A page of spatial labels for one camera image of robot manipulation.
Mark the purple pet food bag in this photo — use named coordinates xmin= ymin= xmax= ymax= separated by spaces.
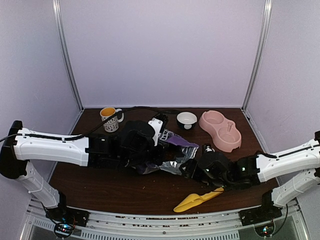
xmin=133 ymin=129 xmax=200 ymax=176

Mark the yellow plastic scoop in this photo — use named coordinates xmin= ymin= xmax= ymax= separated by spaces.
xmin=173 ymin=187 xmax=225 ymax=213

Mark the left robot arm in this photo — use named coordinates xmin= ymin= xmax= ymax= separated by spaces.
xmin=0 ymin=117 xmax=165 ymax=222

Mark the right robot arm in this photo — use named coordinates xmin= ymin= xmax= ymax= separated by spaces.
xmin=174 ymin=131 xmax=320 ymax=221

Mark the pink double pet feeder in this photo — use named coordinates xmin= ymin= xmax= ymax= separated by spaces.
xmin=199 ymin=110 xmax=242 ymax=153

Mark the white patterned mug yellow inside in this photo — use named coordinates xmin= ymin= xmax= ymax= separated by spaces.
xmin=99 ymin=107 xmax=124 ymax=133

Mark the black and white ceramic bowl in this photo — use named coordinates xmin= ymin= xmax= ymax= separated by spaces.
xmin=176 ymin=111 xmax=198 ymax=130

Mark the right circuit board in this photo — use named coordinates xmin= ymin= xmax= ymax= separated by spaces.
xmin=254 ymin=221 xmax=276 ymax=238

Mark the circuit board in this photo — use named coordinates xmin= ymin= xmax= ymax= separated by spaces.
xmin=53 ymin=222 xmax=75 ymax=238
xmin=254 ymin=221 xmax=276 ymax=238

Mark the left circuit board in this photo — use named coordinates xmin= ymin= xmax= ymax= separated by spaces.
xmin=53 ymin=222 xmax=75 ymax=238

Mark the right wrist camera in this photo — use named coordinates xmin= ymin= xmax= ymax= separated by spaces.
xmin=201 ymin=143 xmax=215 ymax=155

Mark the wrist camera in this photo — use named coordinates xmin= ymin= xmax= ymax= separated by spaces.
xmin=148 ymin=113 xmax=169 ymax=147
xmin=201 ymin=143 xmax=215 ymax=155

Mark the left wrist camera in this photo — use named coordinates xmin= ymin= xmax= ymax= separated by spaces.
xmin=148 ymin=113 xmax=169 ymax=147

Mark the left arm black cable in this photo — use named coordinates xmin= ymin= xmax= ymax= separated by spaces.
xmin=0 ymin=106 xmax=181 ymax=143

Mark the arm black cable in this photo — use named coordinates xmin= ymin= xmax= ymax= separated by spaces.
xmin=0 ymin=106 xmax=181 ymax=143
xmin=271 ymin=202 xmax=292 ymax=236

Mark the front aluminium rail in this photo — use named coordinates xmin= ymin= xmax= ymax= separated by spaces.
xmin=20 ymin=199 xmax=311 ymax=240

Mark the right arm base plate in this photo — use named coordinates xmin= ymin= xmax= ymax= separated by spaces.
xmin=238 ymin=205 xmax=282 ymax=226

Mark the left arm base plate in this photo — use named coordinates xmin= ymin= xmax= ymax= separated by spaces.
xmin=44 ymin=207 xmax=90 ymax=227

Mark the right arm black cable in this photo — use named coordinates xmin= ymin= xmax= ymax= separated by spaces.
xmin=271 ymin=202 xmax=292 ymax=236

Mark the right aluminium corner post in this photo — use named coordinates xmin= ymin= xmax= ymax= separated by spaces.
xmin=241 ymin=0 xmax=273 ymax=112

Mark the aluminium corner post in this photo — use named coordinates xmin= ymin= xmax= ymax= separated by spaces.
xmin=241 ymin=0 xmax=273 ymax=112
xmin=52 ymin=0 xmax=84 ymax=112

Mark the left aluminium corner post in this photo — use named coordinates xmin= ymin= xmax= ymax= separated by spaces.
xmin=52 ymin=0 xmax=84 ymax=112

